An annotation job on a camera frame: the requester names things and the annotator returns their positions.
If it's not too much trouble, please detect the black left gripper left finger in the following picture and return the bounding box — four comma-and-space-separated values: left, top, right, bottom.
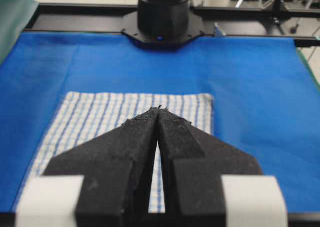
15, 107, 159, 227

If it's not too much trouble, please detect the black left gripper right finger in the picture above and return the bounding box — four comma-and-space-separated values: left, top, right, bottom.
156, 107, 290, 227

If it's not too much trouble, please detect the blue white striped towel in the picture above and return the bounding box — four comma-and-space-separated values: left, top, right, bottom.
12, 91, 215, 211

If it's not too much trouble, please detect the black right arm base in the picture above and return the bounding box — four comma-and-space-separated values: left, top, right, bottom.
121, 0, 204, 49

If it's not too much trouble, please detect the blue table cloth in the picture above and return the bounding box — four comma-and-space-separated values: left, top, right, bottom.
0, 32, 320, 212

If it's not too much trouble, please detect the green cloth sheet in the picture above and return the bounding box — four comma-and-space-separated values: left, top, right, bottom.
0, 0, 39, 62

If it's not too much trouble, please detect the black table frame rail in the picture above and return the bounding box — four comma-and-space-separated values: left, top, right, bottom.
25, 3, 320, 50

